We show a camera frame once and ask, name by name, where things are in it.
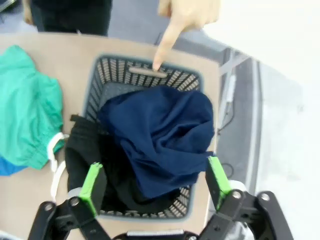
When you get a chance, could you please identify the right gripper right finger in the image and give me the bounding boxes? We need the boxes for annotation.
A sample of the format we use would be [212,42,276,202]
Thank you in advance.
[199,156,295,240]

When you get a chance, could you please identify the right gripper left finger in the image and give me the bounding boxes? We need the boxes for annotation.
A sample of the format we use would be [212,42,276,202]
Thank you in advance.
[27,161,112,240]

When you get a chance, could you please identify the black garment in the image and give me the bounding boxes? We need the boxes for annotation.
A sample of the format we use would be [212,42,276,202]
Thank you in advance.
[64,114,181,213]

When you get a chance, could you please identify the navy blue garment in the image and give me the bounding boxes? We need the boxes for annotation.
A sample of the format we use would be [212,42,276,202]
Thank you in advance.
[96,86,216,200]

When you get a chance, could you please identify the bright blue garment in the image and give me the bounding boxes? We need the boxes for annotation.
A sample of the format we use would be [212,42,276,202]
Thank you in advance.
[0,156,30,177]

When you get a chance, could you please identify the green shorts with white drawstring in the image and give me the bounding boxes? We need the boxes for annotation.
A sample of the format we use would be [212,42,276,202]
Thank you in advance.
[0,44,70,201]

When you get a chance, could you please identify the person's left hand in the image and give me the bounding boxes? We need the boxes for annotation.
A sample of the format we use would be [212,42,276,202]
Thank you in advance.
[152,0,221,71]

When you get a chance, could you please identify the person's right hand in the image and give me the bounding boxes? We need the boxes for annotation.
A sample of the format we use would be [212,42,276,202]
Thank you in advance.
[22,0,35,26]

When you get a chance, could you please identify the grey woven plastic basket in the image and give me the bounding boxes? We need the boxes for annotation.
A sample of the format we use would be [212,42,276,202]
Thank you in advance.
[82,52,204,221]

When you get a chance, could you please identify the white table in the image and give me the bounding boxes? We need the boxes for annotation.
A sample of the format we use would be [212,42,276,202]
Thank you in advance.
[202,0,320,240]

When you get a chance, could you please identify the person in black t-shirt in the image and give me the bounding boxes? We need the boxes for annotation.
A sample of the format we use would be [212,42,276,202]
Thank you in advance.
[23,0,112,36]

